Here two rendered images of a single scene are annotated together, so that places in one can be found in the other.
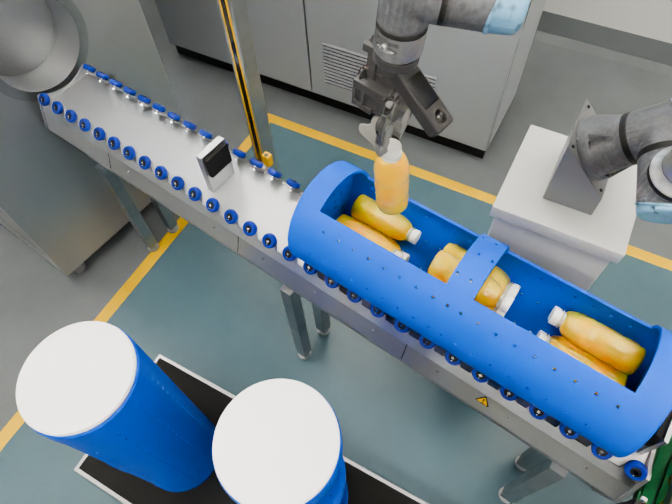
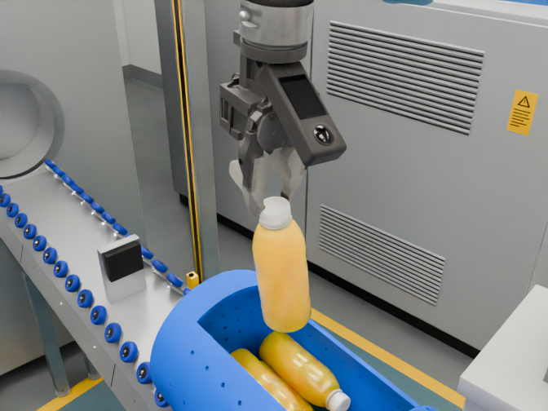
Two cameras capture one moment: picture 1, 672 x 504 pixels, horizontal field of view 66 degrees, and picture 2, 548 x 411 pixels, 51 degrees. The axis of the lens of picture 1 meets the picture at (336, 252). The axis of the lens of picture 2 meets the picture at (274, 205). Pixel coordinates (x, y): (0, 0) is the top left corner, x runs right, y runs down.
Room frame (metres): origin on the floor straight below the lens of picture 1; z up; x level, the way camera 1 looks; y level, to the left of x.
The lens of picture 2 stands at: (0.07, -0.23, 1.86)
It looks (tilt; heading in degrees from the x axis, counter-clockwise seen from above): 31 degrees down; 11
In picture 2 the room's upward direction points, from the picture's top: straight up
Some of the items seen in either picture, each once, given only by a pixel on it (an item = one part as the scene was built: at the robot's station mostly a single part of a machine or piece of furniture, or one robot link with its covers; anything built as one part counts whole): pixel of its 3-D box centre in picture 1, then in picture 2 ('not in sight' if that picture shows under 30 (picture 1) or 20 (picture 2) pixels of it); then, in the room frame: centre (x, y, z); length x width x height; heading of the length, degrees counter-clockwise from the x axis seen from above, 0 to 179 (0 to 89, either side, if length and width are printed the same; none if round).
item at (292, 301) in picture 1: (297, 324); not in sight; (0.85, 0.17, 0.31); 0.06 x 0.06 x 0.63; 50
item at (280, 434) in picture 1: (276, 441); not in sight; (0.26, 0.16, 1.03); 0.28 x 0.28 x 0.01
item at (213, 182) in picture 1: (218, 165); (124, 271); (1.09, 0.34, 1.00); 0.10 x 0.04 x 0.15; 140
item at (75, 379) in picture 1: (77, 375); not in sight; (0.44, 0.63, 1.03); 0.28 x 0.28 x 0.01
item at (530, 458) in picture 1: (547, 446); not in sight; (0.34, -0.68, 0.31); 0.06 x 0.06 x 0.63; 50
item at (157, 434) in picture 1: (143, 422); not in sight; (0.44, 0.63, 0.59); 0.28 x 0.28 x 0.88
